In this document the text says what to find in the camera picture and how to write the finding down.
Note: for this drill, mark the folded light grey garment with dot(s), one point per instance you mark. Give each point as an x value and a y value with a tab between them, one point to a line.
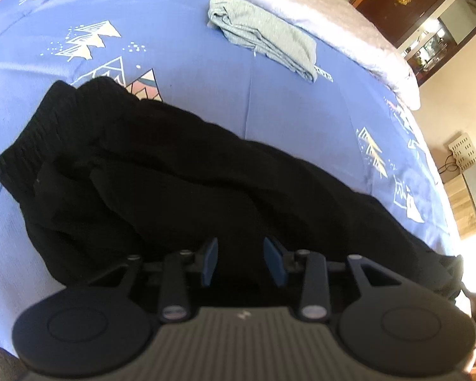
261	35

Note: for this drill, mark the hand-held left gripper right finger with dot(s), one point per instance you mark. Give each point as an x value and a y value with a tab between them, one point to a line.
275	264

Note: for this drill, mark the black pants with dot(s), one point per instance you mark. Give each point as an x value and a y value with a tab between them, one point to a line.
182	174

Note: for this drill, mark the blue printed bed sheet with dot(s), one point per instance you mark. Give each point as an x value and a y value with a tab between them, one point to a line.
261	99

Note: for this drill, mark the dark wooden cabinet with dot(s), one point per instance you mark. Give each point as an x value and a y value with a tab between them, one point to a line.
412	4

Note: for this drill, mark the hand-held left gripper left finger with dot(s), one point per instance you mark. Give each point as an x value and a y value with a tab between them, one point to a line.
209	262

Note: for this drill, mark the white perforated box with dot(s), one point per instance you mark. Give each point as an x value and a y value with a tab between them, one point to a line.
466	151

